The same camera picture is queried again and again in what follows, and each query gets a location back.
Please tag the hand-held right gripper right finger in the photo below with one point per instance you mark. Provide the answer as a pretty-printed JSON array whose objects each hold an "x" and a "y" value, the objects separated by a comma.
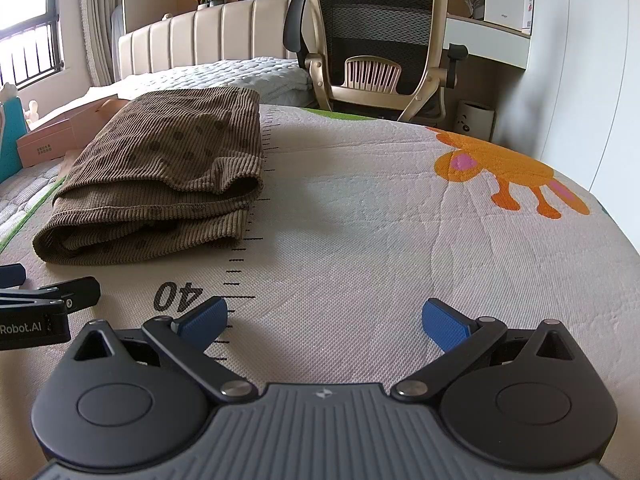
[{"x": 445, "y": 325}]

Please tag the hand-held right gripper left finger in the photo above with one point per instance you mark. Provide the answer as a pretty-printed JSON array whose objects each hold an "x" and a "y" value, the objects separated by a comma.
[{"x": 202, "y": 320}]

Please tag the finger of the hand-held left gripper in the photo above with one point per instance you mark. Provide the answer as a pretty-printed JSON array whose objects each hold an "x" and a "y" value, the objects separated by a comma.
[
  {"x": 80, "y": 292},
  {"x": 11, "y": 275}
]

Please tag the teal white toy box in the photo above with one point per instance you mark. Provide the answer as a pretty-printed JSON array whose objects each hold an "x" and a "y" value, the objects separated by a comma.
[{"x": 10, "y": 145}]

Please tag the printed play mat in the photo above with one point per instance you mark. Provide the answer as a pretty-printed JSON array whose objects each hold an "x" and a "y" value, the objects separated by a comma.
[{"x": 350, "y": 235}]

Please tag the pink cardboard box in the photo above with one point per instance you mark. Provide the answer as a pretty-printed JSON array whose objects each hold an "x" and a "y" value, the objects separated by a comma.
[{"x": 50, "y": 135}]

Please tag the small beige figurine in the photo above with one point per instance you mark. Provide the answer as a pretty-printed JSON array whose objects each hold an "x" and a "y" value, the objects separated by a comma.
[{"x": 32, "y": 111}]

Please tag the white bin with face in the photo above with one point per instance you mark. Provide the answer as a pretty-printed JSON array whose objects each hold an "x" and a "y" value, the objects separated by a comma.
[{"x": 475, "y": 120}]

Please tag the window with railing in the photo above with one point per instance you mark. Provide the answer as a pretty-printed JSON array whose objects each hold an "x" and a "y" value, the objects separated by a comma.
[{"x": 30, "y": 50}]

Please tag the grey curtain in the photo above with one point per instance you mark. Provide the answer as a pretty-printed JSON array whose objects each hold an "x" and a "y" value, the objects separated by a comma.
[{"x": 100, "y": 25}]

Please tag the beige padded headboard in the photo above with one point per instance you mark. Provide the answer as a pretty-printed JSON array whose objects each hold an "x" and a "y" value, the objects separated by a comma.
[{"x": 215, "y": 35}]

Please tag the white desk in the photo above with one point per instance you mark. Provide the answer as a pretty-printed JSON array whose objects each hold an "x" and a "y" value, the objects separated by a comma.
[{"x": 485, "y": 40}]

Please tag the beige mesh office chair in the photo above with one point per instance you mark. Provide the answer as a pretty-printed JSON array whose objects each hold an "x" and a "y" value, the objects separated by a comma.
[{"x": 375, "y": 20}]

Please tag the small white pink-labelled box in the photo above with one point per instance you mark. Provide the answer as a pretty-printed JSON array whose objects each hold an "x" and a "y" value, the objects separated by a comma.
[{"x": 528, "y": 14}]

